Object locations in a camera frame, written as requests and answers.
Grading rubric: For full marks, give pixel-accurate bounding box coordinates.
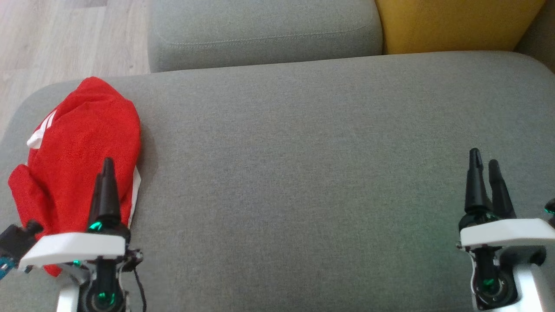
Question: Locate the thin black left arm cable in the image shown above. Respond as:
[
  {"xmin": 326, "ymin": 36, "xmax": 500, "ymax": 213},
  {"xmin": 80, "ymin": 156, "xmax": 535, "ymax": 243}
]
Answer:
[{"xmin": 129, "ymin": 256, "xmax": 148, "ymax": 312}]

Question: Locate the yellow and grey sofa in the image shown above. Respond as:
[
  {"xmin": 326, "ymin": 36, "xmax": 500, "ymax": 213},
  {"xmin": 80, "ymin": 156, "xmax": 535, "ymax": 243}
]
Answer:
[{"xmin": 0, "ymin": 51, "xmax": 555, "ymax": 312}]

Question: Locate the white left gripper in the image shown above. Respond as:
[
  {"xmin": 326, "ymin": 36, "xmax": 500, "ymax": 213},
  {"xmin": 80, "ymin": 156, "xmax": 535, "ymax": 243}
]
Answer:
[{"xmin": 18, "ymin": 157, "xmax": 144, "ymax": 273}]

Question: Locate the left camera cable blue plug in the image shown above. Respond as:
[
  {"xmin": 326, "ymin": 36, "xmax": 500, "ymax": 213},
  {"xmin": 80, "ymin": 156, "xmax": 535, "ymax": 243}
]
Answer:
[{"xmin": 0, "ymin": 257, "xmax": 18, "ymax": 280}]

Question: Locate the yellow sofa backrest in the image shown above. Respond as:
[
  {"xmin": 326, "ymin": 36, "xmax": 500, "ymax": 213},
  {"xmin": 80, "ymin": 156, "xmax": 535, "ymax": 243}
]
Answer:
[{"xmin": 375, "ymin": 0, "xmax": 547, "ymax": 55}]

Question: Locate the grey sofa seat cushion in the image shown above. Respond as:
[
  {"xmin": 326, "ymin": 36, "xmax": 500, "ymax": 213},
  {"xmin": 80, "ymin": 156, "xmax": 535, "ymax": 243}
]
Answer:
[{"xmin": 147, "ymin": 0, "xmax": 384, "ymax": 73}]

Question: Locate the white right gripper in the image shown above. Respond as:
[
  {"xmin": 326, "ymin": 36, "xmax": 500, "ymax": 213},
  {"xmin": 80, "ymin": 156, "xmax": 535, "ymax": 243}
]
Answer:
[{"xmin": 458, "ymin": 148, "xmax": 555, "ymax": 266}]

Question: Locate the red basketball jersey white trim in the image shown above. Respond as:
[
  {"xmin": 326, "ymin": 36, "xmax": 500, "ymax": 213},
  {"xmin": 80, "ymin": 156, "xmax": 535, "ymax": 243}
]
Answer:
[{"xmin": 26, "ymin": 77, "xmax": 142, "ymax": 230}]

